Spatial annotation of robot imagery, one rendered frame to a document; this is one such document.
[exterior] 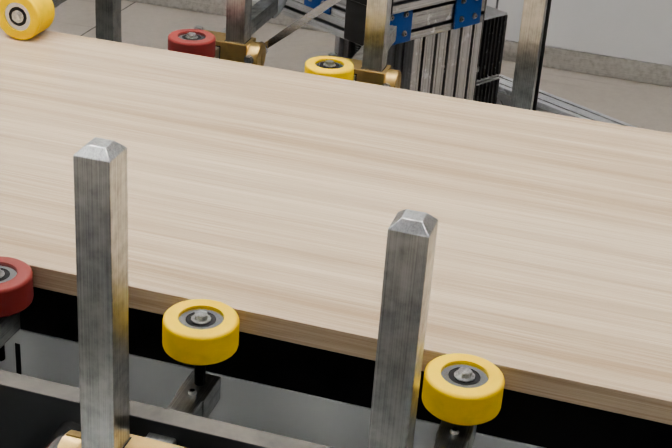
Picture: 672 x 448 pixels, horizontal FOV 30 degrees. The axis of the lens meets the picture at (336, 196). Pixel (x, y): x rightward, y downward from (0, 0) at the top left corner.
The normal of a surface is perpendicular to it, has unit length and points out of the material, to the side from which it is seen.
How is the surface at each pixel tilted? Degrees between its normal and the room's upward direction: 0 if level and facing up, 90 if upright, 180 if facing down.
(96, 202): 90
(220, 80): 0
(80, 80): 0
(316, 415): 90
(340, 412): 90
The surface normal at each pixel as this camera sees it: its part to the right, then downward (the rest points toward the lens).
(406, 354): -0.28, 0.40
